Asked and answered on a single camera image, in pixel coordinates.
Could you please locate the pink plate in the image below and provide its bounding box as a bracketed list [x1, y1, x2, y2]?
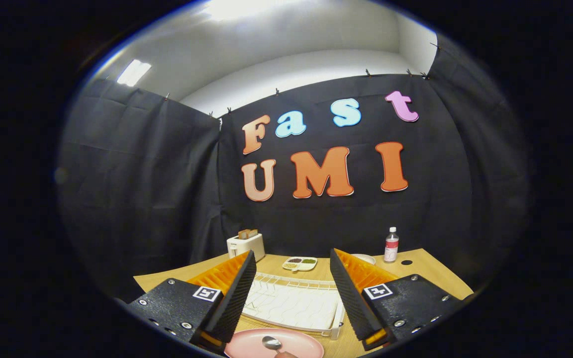
[224, 328, 325, 358]

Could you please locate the white toaster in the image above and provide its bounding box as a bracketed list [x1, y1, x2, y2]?
[226, 233, 266, 262]

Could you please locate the white wire dish rack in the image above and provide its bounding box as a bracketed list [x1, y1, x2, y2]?
[241, 271, 345, 341]

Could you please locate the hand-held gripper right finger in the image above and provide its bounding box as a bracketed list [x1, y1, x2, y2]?
[329, 248, 466, 352]

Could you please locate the small rectangular ceiling light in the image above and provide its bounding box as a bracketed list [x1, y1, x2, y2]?
[116, 59, 152, 88]

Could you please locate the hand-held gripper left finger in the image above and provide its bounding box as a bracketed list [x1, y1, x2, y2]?
[126, 250, 257, 355]

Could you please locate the white divided dish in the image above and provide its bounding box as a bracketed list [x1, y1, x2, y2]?
[282, 256, 318, 272]

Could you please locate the red-labelled water bottle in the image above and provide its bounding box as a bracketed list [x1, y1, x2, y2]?
[383, 227, 399, 263]

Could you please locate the wooden-handled metal spoon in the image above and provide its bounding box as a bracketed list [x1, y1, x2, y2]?
[262, 336, 298, 358]

